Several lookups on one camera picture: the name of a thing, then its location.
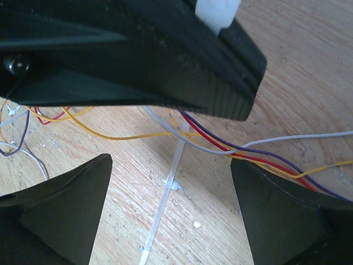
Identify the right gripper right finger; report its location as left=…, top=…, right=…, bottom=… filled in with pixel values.
left=231, top=159, right=352, bottom=264

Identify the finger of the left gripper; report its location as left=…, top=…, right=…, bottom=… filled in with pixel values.
left=1, top=1, right=267, bottom=121

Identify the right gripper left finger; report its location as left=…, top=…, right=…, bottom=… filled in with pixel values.
left=1, top=154, right=113, bottom=264

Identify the white zip tie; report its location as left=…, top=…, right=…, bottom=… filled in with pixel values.
left=139, top=1, right=241, bottom=264

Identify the dark brown wire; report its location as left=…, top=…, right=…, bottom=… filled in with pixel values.
left=0, top=110, right=353, bottom=202

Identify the white wire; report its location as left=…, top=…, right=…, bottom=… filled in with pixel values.
left=0, top=106, right=353, bottom=180

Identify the red wire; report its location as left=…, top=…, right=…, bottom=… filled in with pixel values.
left=33, top=106, right=318, bottom=192

